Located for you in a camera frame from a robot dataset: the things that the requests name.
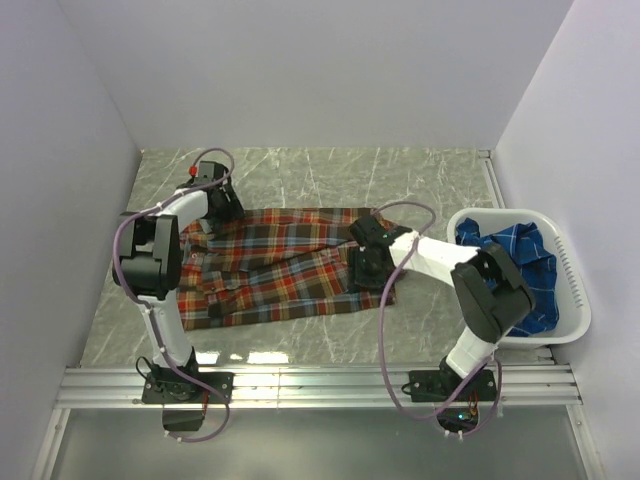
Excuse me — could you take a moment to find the red plaid long sleeve shirt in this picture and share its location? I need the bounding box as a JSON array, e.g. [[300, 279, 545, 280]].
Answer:
[[177, 207, 380, 331]]

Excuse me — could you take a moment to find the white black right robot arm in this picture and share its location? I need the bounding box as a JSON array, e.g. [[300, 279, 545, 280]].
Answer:
[[348, 215, 535, 400]]

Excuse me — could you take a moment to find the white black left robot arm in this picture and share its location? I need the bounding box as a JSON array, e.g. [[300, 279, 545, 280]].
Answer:
[[112, 156, 243, 402]]

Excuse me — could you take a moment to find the white plastic laundry basket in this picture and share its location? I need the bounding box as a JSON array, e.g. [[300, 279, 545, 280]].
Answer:
[[447, 208, 591, 350]]

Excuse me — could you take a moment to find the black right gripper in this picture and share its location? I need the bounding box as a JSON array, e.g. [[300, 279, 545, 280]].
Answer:
[[348, 245, 391, 294]]

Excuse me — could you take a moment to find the blue plaid shirt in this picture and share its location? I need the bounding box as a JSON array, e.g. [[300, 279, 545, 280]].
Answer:
[[455, 217, 559, 338]]

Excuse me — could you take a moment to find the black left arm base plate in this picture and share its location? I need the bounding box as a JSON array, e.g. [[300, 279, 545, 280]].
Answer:
[[141, 372, 234, 405]]

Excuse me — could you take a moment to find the aluminium mounting rail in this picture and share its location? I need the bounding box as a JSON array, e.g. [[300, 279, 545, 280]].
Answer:
[[54, 364, 582, 409]]

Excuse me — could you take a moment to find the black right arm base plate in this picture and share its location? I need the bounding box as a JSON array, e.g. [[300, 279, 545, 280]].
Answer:
[[401, 369, 497, 403]]

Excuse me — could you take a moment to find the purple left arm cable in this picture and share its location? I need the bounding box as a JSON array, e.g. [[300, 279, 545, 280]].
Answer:
[[112, 147, 236, 444]]

